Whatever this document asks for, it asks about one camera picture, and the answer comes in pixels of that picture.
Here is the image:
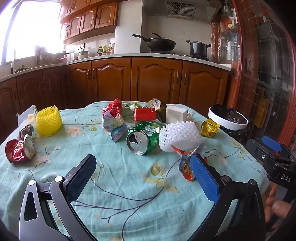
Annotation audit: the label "gas stove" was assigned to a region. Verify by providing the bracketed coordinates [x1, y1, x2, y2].
[141, 50, 210, 61]

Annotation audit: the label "crumpled colourful paper wrapper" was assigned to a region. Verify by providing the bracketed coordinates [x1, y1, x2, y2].
[102, 113, 127, 142]

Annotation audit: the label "green label plastic bottle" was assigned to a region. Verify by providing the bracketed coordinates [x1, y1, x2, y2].
[147, 98, 167, 123]

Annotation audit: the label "clear plastic bag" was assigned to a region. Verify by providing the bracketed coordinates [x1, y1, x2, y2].
[16, 105, 38, 130]

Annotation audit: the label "row of condiment bottles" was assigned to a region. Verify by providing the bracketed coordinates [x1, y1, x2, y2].
[97, 43, 115, 56]

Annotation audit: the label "red framed glass door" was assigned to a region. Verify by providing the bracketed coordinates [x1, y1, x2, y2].
[231, 0, 296, 149]

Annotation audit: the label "crumpled dark silver wrapper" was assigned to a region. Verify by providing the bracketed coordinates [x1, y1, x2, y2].
[18, 123, 35, 141]

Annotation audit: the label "crushed red can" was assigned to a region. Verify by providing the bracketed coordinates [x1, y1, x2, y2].
[5, 134, 36, 163]

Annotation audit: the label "light kitchen countertop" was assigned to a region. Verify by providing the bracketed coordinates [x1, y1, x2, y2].
[0, 53, 232, 82]

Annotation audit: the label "crushed green can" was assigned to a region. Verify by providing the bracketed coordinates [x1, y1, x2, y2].
[126, 122, 163, 156]

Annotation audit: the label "orange foil snack wrapper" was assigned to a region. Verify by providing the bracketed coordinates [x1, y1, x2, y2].
[171, 142, 206, 182]

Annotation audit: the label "steel range hood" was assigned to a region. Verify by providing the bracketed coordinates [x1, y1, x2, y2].
[142, 0, 222, 24]

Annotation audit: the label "wooden lower kitchen cabinets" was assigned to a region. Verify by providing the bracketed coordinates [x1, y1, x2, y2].
[0, 57, 229, 130]

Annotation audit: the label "white foam fruit net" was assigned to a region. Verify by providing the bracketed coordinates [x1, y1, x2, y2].
[159, 121, 203, 153]

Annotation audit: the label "red and white milk carton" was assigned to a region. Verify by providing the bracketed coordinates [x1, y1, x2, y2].
[134, 107, 157, 123]

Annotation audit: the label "wooden kitchen cabinets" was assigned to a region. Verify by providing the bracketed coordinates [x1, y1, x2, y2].
[0, 57, 229, 130]
[58, 0, 119, 44]

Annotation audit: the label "white foam block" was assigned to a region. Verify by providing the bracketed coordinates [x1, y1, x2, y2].
[165, 104, 193, 125]

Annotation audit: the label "white bin with black bag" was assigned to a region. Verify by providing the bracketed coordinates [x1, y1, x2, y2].
[207, 104, 251, 144]

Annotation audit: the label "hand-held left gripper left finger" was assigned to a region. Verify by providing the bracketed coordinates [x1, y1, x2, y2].
[19, 154, 97, 241]

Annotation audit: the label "crumpled red snack bag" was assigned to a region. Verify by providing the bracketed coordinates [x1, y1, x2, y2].
[102, 98, 123, 118]

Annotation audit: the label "yellow foam fruit net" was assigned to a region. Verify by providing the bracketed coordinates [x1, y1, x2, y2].
[36, 105, 63, 136]

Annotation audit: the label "wooden upper kitchen cabinets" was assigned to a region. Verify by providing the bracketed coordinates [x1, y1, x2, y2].
[58, 0, 119, 44]

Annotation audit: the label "kitchen window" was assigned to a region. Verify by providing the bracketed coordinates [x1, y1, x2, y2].
[2, 0, 67, 64]

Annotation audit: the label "dark cooking pot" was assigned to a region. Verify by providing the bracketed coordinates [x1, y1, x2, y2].
[186, 39, 212, 58]

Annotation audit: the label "small green drink carton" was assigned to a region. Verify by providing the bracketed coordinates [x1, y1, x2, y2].
[121, 104, 137, 117]

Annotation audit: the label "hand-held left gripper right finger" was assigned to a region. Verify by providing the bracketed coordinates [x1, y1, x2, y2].
[187, 153, 266, 241]

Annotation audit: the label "glass display shelf cabinet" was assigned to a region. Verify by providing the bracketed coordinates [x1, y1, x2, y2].
[218, 0, 243, 64]

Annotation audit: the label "black wok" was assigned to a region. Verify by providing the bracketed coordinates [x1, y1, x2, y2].
[132, 32, 176, 52]

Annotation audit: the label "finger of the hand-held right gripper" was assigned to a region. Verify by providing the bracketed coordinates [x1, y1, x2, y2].
[245, 138, 270, 163]
[262, 136, 289, 154]

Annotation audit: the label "crumpled yellow wrapper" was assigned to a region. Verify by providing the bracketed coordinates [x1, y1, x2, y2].
[201, 118, 221, 138]

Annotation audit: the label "person's right hand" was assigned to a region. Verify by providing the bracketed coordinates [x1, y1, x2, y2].
[265, 183, 292, 224]

